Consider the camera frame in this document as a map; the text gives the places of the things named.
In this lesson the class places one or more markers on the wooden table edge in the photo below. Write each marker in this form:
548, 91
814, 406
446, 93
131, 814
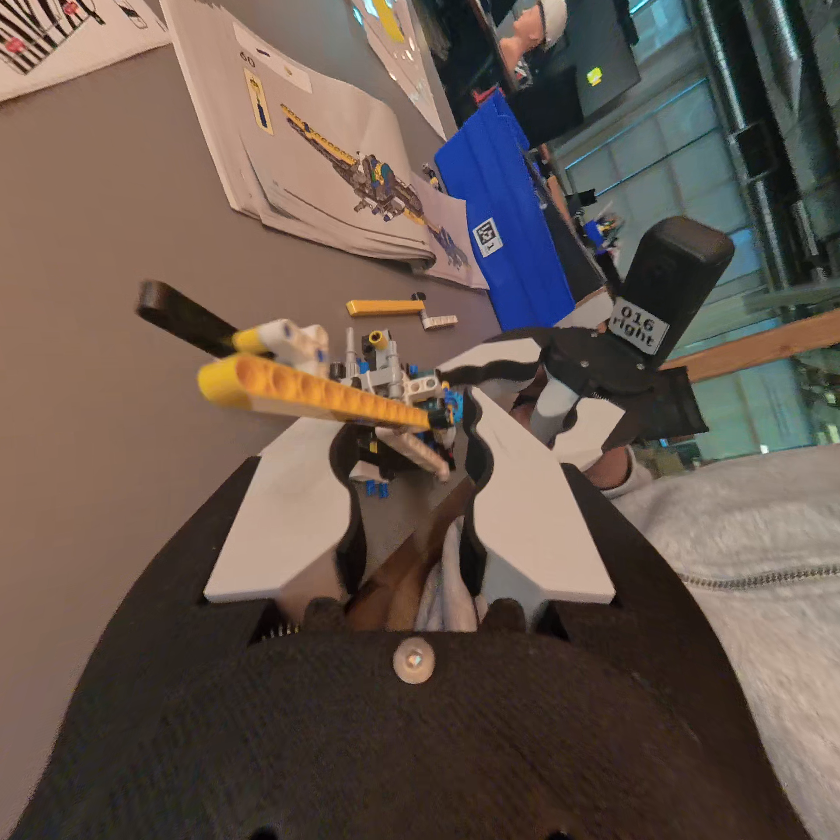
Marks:
774, 344

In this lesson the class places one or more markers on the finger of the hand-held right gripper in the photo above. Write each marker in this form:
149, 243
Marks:
597, 433
505, 354

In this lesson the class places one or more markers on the zebra striped sticker sheet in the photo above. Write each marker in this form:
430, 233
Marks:
65, 39

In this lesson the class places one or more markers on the loose paper instruction sheet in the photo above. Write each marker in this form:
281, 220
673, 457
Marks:
407, 65

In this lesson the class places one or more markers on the yellow lego beam white connector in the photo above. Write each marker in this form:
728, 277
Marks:
384, 307

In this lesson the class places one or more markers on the metal ventilation duct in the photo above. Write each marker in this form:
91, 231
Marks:
778, 52

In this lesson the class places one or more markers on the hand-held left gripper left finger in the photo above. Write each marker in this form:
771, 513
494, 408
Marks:
282, 525

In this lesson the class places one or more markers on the lego instruction booklet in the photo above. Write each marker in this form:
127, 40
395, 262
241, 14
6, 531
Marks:
328, 164

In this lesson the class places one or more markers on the person's right hand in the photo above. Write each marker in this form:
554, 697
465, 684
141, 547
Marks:
525, 410

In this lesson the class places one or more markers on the lego gearbox model assembly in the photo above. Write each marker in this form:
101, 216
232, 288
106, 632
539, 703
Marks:
315, 390

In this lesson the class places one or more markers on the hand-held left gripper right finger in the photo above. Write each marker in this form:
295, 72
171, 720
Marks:
544, 525

